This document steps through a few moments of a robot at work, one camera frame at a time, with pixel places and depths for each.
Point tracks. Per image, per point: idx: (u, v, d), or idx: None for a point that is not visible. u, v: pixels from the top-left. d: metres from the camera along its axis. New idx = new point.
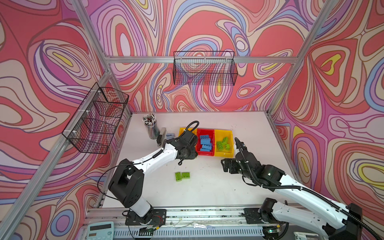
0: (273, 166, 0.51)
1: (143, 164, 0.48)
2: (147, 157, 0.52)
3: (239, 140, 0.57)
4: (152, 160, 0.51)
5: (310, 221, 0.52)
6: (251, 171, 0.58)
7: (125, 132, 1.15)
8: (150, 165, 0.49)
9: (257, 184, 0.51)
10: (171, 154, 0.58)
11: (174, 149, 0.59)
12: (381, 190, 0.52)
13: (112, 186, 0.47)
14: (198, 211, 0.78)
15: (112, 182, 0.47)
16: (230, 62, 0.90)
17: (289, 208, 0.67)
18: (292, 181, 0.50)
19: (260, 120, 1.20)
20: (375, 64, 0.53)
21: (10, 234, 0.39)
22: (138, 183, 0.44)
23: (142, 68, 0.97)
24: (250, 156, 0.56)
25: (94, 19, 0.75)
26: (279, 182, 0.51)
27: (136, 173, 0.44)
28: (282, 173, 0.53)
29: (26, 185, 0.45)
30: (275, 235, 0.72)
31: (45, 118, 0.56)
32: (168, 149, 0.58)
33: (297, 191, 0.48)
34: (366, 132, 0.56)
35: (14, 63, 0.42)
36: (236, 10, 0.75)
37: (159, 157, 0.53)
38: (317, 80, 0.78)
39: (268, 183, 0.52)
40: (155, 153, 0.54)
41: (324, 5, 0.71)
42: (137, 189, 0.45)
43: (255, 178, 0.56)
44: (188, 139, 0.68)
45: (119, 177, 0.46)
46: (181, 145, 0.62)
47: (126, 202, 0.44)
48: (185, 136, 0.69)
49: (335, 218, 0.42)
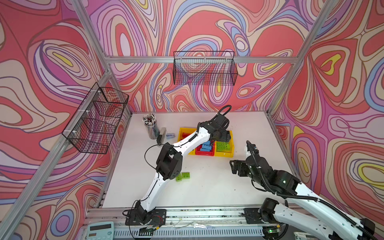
0: (287, 172, 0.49)
1: (182, 147, 0.58)
2: (184, 140, 0.60)
3: (251, 143, 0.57)
4: (188, 143, 0.60)
5: (315, 228, 0.52)
6: (262, 177, 0.55)
7: (125, 132, 1.15)
8: (187, 147, 0.58)
9: (270, 192, 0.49)
10: (205, 137, 0.65)
11: (207, 133, 0.65)
12: (381, 190, 0.52)
13: (158, 162, 0.60)
14: (198, 211, 0.78)
15: (158, 159, 0.60)
16: (230, 62, 0.90)
17: (292, 212, 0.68)
18: (308, 191, 0.48)
19: (260, 120, 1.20)
20: (375, 64, 0.53)
21: (10, 234, 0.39)
22: (179, 162, 0.55)
23: (142, 68, 0.97)
24: (262, 161, 0.53)
25: (94, 19, 0.75)
26: (295, 191, 0.48)
27: (176, 154, 0.55)
28: (297, 182, 0.50)
29: (26, 185, 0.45)
30: (275, 235, 0.72)
31: (45, 119, 0.56)
32: (202, 132, 0.64)
33: (312, 202, 0.46)
34: (366, 132, 0.56)
35: (14, 63, 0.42)
36: (236, 10, 0.75)
37: (194, 140, 0.61)
38: (317, 80, 0.78)
39: (282, 190, 0.49)
40: (190, 137, 0.62)
41: (324, 5, 0.71)
42: (179, 166, 0.57)
43: (268, 185, 0.53)
44: (221, 122, 0.72)
45: (163, 156, 0.58)
46: (214, 129, 0.67)
47: (170, 176, 0.57)
48: (217, 119, 0.73)
49: (350, 232, 0.41)
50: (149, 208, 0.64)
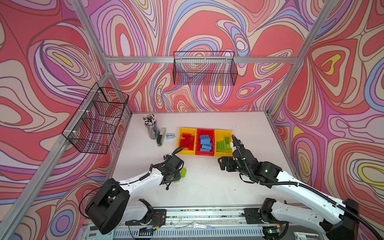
0: (270, 163, 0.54)
1: (129, 185, 0.48)
2: (134, 178, 0.52)
3: (236, 138, 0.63)
4: (138, 183, 0.51)
5: (308, 218, 0.52)
6: (247, 168, 0.58)
7: (125, 132, 1.15)
8: (136, 187, 0.49)
9: (254, 181, 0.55)
10: (157, 178, 0.58)
11: (160, 174, 0.60)
12: (381, 190, 0.52)
13: (90, 209, 0.44)
14: (198, 211, 0.78)
15: (92, 202, 0.44)
16: (230, 62, 0.90)
17: (288, 207, 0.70)
18: (289, 178, 0.50)
19: (260, 120, 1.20)
20: (375, 64, 0.53)
21: (10, 234, 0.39)
22: (122, 206, 0.43)
23: (142, 68, 0.97)
24: (247, 153, 0.56)
25: (94, 19, 0.75)
26: (275, 179, 0.51)
27: (122, 193, 0.44)
28: (279, 170, 0.53)
29: (26, 185, 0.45)
30: (275, 235, 0.72)
31: (45, 119, 0.56)
32: (154, 173, 0.59)
33: (293, 187, 0.48)
34: (366, 132, 0.56)
35: (14, 63, 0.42)
36: (236, 10, 0.75)
37: (145, 181, 0.53)
38: (317, 80, 0.78)
39: (265, 180, 0.52)
40: (142, 176, 0.54)
41: (324, 5, 0.71)
42: (119, 212, 0.43)
43: (251, 175, 0.57)
44: (175, 164, 0.70)
45: (101, 198, 0.44)
46: (166, 171, 0.63)
47: (105, 228, 0.41)
48: (171, 161, 0.70)
49: (332, 213, 0.42)
50: (139, 217, 0.62)
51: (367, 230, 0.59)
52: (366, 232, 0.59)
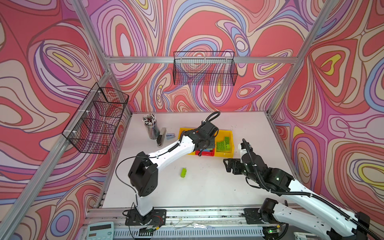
0: (281, 170, 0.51)
1: (158, 158, 0.49)
2: (163, 150, 0.52)
3: (246, 141, 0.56)
4: (167, 154, 0.51)
5: (314, 225, 0.52)
6: (258, 175, 0.56)
7: (125, 132, 1.15)
8: (165, 159, 0.50)
9: (264, 189, 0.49)
10: (188, 148, 0.57)
11: (191, 142, 0.57)
12: (381, 190, 0.52)
13: (131, 175, 0.51)
14: (198, 211, 0.78)
15: (131, 171, 0.51)
16: (230, 62, 0.90)
17: (291, 210, 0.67)
18: (301, 187, 0.49)
19: (260, 120, 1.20)
20: (375, 64, 0.53)
21: (10, 234, 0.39)
22: (153, 177, 0.46)
23: (142, 68, 0.97)
24: (257, 159, 0.54)
25: (94, 19, 0.75)
26: (288, 188, 0.49)
27: (151, 167, 0.46)
28: (290, 178, 0.51)
29: (26, 185, 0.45)
30: (275, 235, 0.72)
31: (45, 119, 0.56)
32: (185, 142, 0.56)
33: (305, 198, 0.47)
34: (366, 132, 0.56)
35: (14, 63, 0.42)
36: (236, 10, 0.75)
37: (175, 151, 0.53)
38: (317, 80, 0.78)
39: (276, 188, 0.50)
40: (171, 147, 0.53)
41: (324, 5, 0.71)
42: (152, 181, 0.47)
43: (262, 183, 0.54)
44: (208, 131, 0.64)
45: (136, 168, 0.49)
46: (199, 138, 0.59)
47: (143, 192, 0.47)
48: (204, 127, 0.65)
49: (344, 226, 0.41)
50: (143, 212, 0.62)
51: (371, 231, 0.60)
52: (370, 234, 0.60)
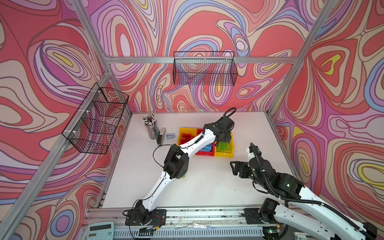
0: (290, 175, 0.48)
1: (188, 148, 0.61)
2: (191, 141, 0.63)
3: (255, 145, 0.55)
4: (195, 145, 0.62)
5: (317, 230, 0.53)
6: (266, 182, 0.55)
7: (125, 132, 1.15)
8: (193, 149, 0.61)
9: (273, 195, 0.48)
10: (210, 139, 0.68)
11: (213, 134, 0.67)
12: (381, 190, 0.53)
13: (166, 162, 0.64)
14: (198, 211, 0.78)
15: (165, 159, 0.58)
16: (230, 62, 0.90)
17: (293, 213, 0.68)
18: (311, 195, 0.48)
19: (260, 120, 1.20)
20: (375, 64, 0.53)
21: (10, 234, 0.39)
22: (186, 163, 0.59)
23: (142, 68, 0.97)
24: (266, 164, 0.52)
25: (94, 19, 0.75)
26: (298, 195, 0.48)
27: (183, 155, 0.58)
28: (301, 185, 0.50)
29: (26, 185, 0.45)
30: (275, 235, 0.72)
31: (45, 119, 0.56)
32: (207, 134, 0.67)
33: (316, 206, 0.46)
34: (366, 132, 0.56)
35: (14, 63, 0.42)
36: (236, 10, 0.75)
37: (200, 142, 0.64)
38: (317, 80, 0.78)
39: (286, 194, 0.49)
40: (197, 138, 0.65)
41: (323, 5, 0.71)
42: (185, 166, 0.60)
43: (271, 188, 0.52)
44: (226, 124, 0.74)
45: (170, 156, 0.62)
46: (219, 130, 0.69)
47: (177, 176, 0.60)
48: (223, 121, 0.75)
49: (353, 237, 0.41)
50: (150, 207, 0.65)
51: None
52: None
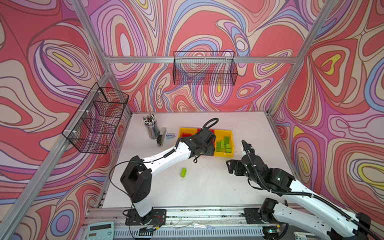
0: (281, 170, 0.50)
1: (153, 163, 0.48)
2: (158, 156, 0.51)
3: (246, 142, 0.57)
4: (163, 159, 0.50)
5: (314, 225, 0.52)
6: (258, 176, 0.56)
7: (125, 132, 1.15)
8: (161, 164, 0.49)
9: (265, 189, 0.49)
10: (184, 154, 0.56)
11: (187, 148, 0.57)
12: (381, 190, 0.53)
13: (122, 180, 0.49)
14: (198, 211, 0.78)
15: (122, 176, 0.49)
16: (230, 62, 0.90)
17: (291, 210, 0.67)
18: (302, 187, 0.49)
19: (260, 120, 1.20)
20: (375, 64, 0.53)
21: (10, 234, 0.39)
22: (146, 183, 0.45)
23: (142, 68, 0.97)
24: (257, 159, 0.54)
25: (94, 19, 0.75)
26: (289, 188, 0.49)
27: (144, 172, 0.45)
28: (291, 179, 0.51)
29: (26, 185, 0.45)
30: (275, 235, 0.72)
31: (45, 118, 0.56)
32: (181, 148, 0.56)
33: (307, 198, 0.47)
34: (366, 132, 0.56)
35: (14, 63, 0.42)
36: (236, 10, 0.75)
37: (170, 157, 0.52)
38: (317, 80, 0.78)
39: (277, 188, 0.50)
40: (166, 152, 0.53)
41: (324, 5, 0.71)
42: (145, 186, 0.46)
43: (263, 183, 0.54)
44: (205, 138, 0.63)
45: (129, 172, 0.47)
46: (196, 145, 0.59)
47: (134, 198, 0.45)
48: (202, 134, 0.64)
49: (346, 227, 0.41)
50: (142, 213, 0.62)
51: None
52: None
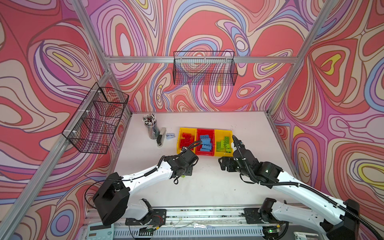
0: (271, 163, 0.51)
1: (132, 182, 0.46)
2: (138, 174, 0.49)
3: (237, 138, 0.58)
4: (142, 179, 0.48)
5: (308, 218, 0.52)
6: (248, 168, 0.58)
7: (125, 132, 1.15)
8: (140, 183, 0.47)
9: (254, 182, 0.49)
10: (165, 174, 0.55)
11: (169, 169, 0.56)
12: (381, 190, 0.52)
13: (96, 199, 0.45)
14: (198, 211, 0.78)
15: (97, 194, 0.45)
16: (230, 62, 0.90)
17: (288, 207, 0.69)
18: (290, 178, 0.50)
19: (260, 120, 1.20)
20: (375, 64, 0.53)
21: (10, 234, 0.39)
22: (122, 203, 0.42)
23: (142, 67, 0.97)
24: (247, 153, 0.56)
25: (94, 19, 0.75)
26: (277, 179, 0.50)
27: (122, 190, 0.42)
28: (279, 170, 0.52)
29: (26, 185, 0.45)
30: (275, 235, 0.72)
31: (45, 118, 0.56)
32: (163, 168, 0.55)
33: (294, 188, 0.48)
34: (366, 132, 0.56)
35: (14, 63, 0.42)
36: (236, 10, 0.75)
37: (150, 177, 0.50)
38: (317, 81, 0.78)
39: (266, 180, 0.52)
40: (147, 171, 0.51)
41: (324, 5, 0.71)
42: (121, 208, 0.43)
43: (252, 175, 0.59)
44: (188, 159, 0.64)
45: (105, 190, 0.44)
46: (178, 166, 0.59)
47: (106, 220, 0.41)
48: (185, 155, 0.65)
49: (332, 213, 0.42)
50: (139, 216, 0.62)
51: (367, 230, 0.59)
52: (366, 232, 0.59)
